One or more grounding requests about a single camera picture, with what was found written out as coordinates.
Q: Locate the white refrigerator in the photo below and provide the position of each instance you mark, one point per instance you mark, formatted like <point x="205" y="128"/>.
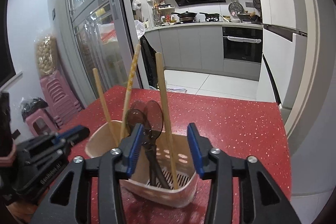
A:
<point x="285" y="44"/>

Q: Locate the black plastic bag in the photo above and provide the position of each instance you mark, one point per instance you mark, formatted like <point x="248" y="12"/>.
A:
<point x="30" y="106"/>

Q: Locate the black wok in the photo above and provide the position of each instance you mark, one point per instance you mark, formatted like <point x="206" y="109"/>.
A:
<point x="186" y="17"/>

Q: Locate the built-in black oven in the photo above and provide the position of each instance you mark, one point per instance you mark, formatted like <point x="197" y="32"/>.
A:
<point x="243" y="44"/>

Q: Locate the large spoon black handle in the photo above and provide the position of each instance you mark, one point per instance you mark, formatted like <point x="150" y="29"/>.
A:
<point x="154" y="115"/>

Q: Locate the diagonal wooden chopstick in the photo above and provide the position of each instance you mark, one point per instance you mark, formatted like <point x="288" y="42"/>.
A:
<point x="103" y="103"/>

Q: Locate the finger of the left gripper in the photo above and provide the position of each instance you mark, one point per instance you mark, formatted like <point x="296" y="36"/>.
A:
<point x="73" y="136"/>

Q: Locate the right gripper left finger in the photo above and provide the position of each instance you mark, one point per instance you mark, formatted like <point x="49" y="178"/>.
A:
<point x="69" y="198"/>

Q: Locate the pink plastic stool stack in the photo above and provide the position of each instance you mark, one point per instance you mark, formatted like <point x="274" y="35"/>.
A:
<point x="62" y="103"/>

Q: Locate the yellow patterned chopstick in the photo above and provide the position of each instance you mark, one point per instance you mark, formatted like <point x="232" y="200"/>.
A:
<point x="128" y="89"/>

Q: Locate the glass sliding door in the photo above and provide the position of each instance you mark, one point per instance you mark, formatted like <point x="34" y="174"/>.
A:
<point x="95" y="34"/>

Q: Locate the small dark spoon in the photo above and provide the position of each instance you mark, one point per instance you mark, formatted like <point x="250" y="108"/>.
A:
<point x="137" y="122"/>

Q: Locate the bag of nuts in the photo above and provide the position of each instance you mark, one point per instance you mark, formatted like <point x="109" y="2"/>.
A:
<point x="46" y="55"/>

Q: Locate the small pink stool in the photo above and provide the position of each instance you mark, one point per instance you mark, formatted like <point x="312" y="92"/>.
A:
<point x="40" y="122"/>

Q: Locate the plain wooden chopstick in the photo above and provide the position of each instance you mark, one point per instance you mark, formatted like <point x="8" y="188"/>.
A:
<point x="166" y="115"/>

